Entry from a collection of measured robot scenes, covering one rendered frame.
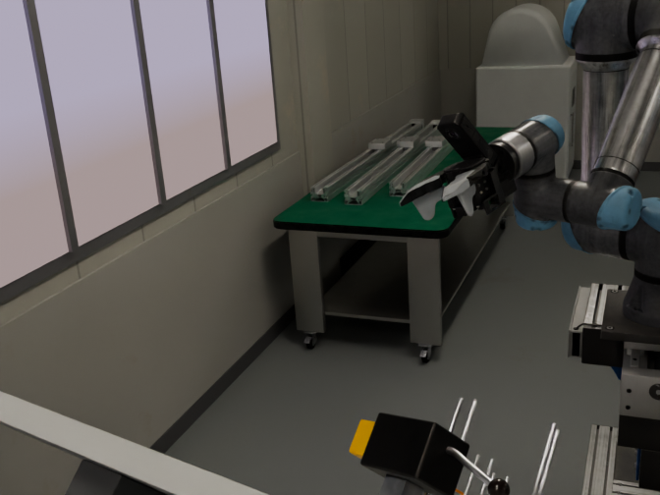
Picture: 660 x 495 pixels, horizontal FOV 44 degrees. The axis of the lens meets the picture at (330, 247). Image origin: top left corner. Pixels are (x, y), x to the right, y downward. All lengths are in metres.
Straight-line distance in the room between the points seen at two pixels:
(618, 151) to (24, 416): 1.10
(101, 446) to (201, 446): 3.03
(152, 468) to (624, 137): 1.12
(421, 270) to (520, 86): 3.15
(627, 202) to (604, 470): 1.67
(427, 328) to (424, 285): 0.23
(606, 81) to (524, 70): 5.05
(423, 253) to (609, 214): 2.47
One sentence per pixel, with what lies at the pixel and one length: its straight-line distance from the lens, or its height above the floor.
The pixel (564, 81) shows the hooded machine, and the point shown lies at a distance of 6.68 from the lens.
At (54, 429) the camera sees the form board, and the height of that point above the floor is 1.62.
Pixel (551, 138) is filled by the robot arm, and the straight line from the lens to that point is 1.44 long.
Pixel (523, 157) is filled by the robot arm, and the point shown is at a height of 1.56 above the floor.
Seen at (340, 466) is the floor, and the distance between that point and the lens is 3.32.
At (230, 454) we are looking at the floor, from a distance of 3.46.
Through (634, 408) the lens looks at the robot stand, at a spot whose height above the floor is 1.05.
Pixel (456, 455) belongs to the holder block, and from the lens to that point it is 0.56.
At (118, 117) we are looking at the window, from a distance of 3.07.
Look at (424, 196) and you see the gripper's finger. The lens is 1.29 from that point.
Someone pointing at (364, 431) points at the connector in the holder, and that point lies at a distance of 0.60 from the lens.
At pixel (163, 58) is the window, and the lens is 3.33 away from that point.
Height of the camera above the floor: 1.88
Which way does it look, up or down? 19 degrees down
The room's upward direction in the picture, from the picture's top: 4 degrees counter-clockwise
